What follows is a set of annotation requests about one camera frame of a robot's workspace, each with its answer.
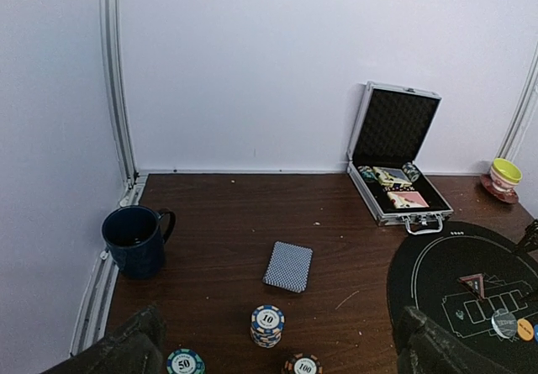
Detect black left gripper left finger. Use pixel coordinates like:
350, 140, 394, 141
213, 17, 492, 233
46, 305, 166, 374

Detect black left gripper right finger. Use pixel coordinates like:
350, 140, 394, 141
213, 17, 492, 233
397, 306, 516, 373

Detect green 50 chip stack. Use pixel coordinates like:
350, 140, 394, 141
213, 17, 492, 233
166, 349, 206, 374

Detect orange 100 chip stack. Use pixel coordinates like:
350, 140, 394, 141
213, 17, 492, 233
281, 353, 323, 374

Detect red triangle card holder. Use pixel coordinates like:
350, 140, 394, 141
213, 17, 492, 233
457, 273, 485, 300

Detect clear dealer button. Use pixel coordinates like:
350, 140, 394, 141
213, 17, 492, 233
491, 308, 518, 340

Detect round black poker mat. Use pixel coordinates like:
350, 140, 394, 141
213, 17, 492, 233
387, 222, 537, 344

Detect orange big blind button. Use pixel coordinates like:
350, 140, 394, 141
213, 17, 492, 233
517, 319, 535, 341

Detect dark blue ceramic mug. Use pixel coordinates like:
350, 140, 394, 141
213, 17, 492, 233
102, 205, 177, 280

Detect card box in case lower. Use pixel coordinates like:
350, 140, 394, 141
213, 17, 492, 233
387, 191, 429, 209

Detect card box in case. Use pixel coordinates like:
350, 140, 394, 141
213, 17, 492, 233
387, 191, 429, 209
372, 166, 412, 187

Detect blue-backed card deck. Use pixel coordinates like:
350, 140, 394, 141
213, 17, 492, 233
262, 241, 314, 293

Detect red saucer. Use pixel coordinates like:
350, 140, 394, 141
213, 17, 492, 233
480, 174, 519, 204

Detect card box in case upper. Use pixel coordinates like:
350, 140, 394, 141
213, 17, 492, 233
372, 166, 412, 187

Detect chips in case right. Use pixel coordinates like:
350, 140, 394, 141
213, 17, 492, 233
402, 162, 421, 182

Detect chips in case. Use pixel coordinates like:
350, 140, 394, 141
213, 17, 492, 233
357, 166, 377, 182
402, 162, 421, 182

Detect chips in case left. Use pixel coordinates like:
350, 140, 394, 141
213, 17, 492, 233
357, 166, 377, 182

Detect yellow-green cup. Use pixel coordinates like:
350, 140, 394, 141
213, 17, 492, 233
489, 158, 522, 191

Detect aluminium poker case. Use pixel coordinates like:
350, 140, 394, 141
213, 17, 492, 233
346, 82, 453, 235

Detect right aluminium frame post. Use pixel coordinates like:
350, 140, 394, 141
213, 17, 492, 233
497, 46, 538, 161

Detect aluminium frame post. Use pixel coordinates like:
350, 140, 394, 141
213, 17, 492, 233
100, 0, 139, 198
497, 46, 538, 161

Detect left aluminium frame post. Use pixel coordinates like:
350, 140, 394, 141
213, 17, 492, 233
100, 0, 139, 198

